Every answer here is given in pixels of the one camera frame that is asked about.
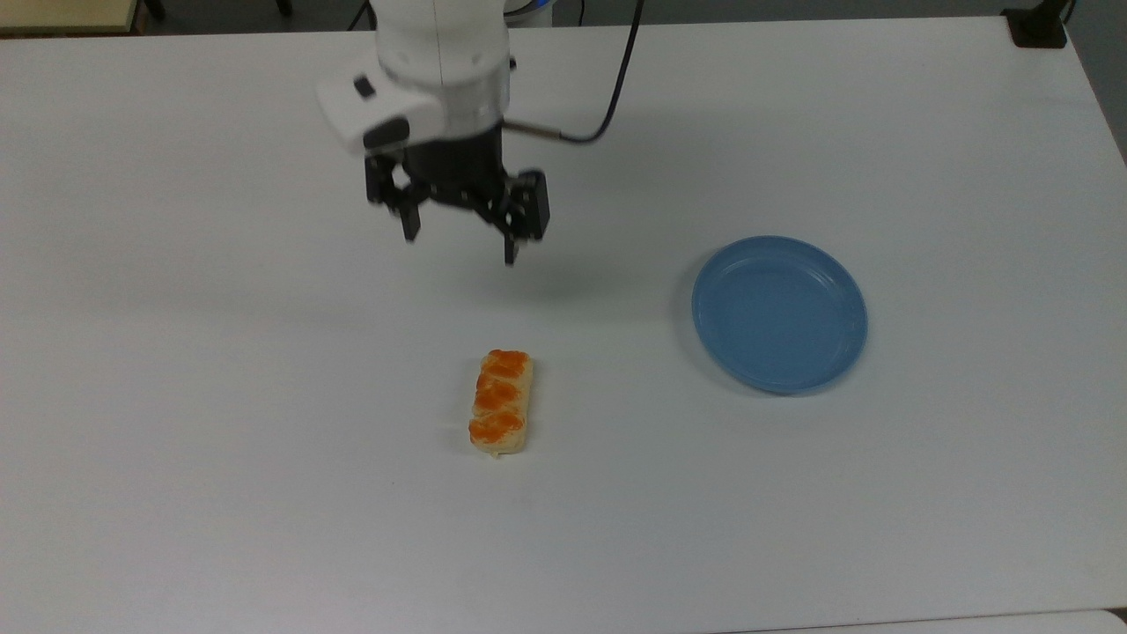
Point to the blue round plate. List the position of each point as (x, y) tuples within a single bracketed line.
[(779, 317)]

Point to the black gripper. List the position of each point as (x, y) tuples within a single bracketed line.
[(458, 172)]

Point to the black camera stand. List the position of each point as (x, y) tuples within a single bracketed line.
[(1039, 26)]

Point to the bread with orange topping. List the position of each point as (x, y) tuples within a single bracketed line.
[(502, 401)]

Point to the light wooden table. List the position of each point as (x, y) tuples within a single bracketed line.
[(62, 13)]

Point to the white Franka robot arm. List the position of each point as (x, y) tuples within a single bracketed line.
[(440, 62)]

